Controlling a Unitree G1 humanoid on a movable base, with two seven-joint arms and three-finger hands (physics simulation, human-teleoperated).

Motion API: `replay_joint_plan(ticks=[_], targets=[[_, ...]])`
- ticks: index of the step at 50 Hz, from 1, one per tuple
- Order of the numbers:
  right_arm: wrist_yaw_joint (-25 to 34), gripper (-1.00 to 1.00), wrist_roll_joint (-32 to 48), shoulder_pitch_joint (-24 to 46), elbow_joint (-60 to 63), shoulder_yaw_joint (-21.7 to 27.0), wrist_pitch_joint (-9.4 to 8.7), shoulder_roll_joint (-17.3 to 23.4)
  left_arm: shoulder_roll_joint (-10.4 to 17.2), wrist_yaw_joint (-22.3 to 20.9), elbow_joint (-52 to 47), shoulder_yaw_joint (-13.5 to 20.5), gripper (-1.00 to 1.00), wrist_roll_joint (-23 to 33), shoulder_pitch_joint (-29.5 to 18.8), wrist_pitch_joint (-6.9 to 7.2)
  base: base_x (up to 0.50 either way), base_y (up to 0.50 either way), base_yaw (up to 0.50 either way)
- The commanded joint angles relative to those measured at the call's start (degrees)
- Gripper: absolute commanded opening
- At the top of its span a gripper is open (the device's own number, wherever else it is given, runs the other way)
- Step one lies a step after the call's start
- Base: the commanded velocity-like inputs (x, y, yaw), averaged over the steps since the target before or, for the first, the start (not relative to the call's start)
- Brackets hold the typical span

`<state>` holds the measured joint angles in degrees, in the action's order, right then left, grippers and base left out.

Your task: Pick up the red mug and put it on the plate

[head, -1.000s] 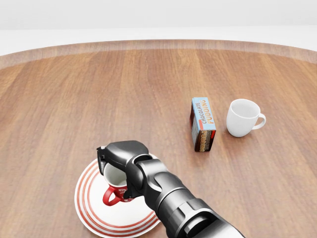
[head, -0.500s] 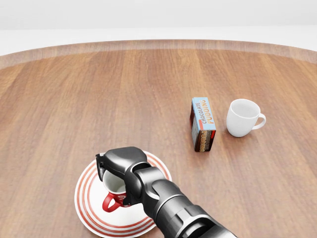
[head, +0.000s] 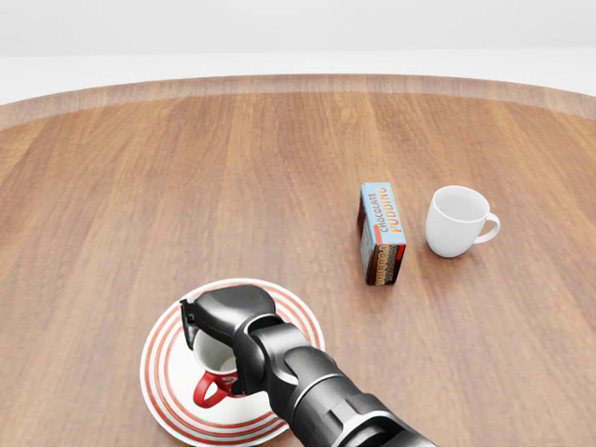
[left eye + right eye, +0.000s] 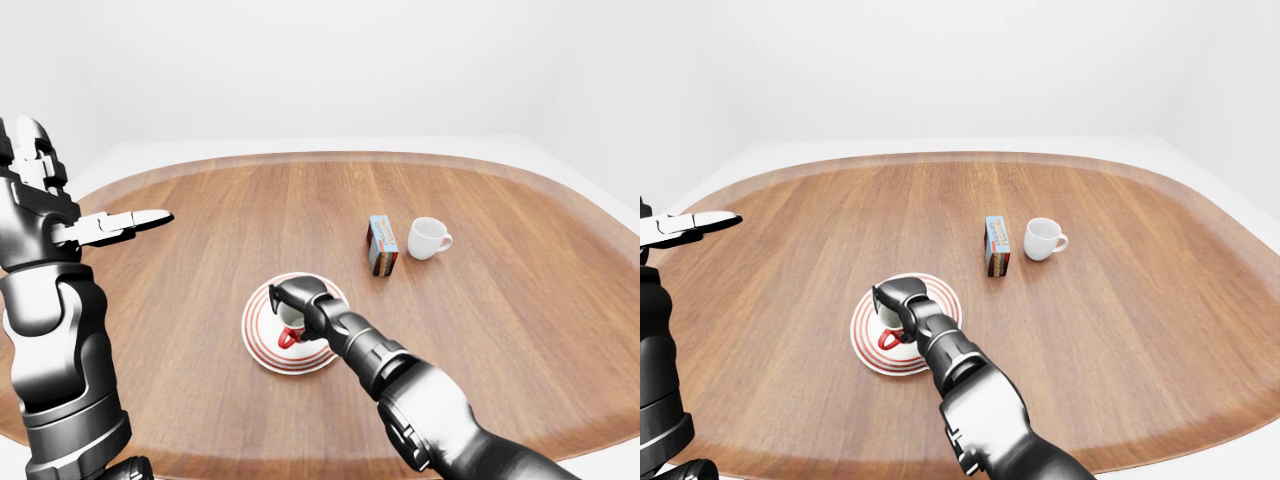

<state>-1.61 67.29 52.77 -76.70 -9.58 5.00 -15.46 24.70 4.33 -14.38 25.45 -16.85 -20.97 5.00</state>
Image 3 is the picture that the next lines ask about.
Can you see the chocolate pudding box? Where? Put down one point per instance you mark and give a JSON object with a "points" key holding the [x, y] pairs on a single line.
{"points": [[383, 223]]}

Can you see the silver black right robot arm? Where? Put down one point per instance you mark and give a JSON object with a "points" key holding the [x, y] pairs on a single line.
{"points": [[321, 386]]}

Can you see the red mug with white inside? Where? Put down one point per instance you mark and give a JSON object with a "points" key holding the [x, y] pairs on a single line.
{"points": [[212, 350]]}

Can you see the white plate with red rings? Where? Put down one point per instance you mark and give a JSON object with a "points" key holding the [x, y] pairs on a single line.
{"points": [[160, 372]]}

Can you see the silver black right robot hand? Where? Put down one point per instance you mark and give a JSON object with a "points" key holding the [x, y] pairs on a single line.
{"points": [[233, 309]]}

